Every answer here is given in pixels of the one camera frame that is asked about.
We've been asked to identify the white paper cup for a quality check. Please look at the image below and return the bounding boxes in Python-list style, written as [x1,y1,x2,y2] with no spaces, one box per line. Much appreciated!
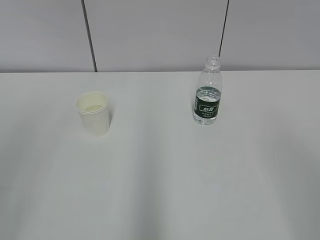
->
[75,91,110,137]

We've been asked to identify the clear green-label water bottle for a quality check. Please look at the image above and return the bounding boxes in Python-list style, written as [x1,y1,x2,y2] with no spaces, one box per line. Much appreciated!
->
[192,55,223,126]

